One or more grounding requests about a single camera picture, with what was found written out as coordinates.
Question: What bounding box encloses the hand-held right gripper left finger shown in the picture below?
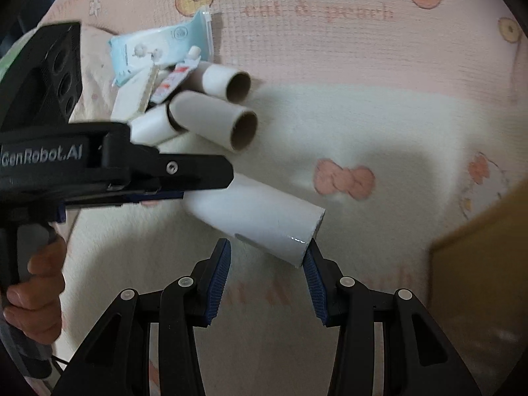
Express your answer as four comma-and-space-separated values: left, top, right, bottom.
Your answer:
53, 238, 232, 396

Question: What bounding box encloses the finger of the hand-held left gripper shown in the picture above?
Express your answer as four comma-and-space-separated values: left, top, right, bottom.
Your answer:
62, 185, 186, 211
102, 131, 234, 193

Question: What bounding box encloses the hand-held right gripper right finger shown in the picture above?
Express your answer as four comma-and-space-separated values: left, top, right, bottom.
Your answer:
303, 240, 483, 396

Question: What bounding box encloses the pile of white paper rolls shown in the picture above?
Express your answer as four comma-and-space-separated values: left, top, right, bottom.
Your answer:
130, 61, 259, 152

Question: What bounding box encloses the glossy white paper tube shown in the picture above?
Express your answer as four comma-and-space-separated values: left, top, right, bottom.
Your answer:
183, 173, 326, 268

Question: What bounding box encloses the brown cardboard box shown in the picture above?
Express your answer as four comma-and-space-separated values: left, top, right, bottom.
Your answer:
429, 181, 528, 372

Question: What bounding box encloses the person's left hand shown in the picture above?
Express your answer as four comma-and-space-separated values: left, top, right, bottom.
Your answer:
3, 235, 67, 344

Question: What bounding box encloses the red label spout pouch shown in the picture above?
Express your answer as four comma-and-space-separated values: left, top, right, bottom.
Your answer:
148, 47, 203, 104

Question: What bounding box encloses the white cardboard carton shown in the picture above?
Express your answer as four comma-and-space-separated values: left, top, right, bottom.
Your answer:
111, 66, 161, 122

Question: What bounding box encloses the green white printed cloth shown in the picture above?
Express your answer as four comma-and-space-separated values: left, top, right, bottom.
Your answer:
0, 41, 25, 79

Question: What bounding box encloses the light blue wet wipes packet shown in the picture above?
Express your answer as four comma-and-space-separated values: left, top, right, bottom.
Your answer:
109, 6, 213, 87

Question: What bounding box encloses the cat print pink mat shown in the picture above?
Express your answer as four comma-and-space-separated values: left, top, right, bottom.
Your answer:
25, 0, 528, 396

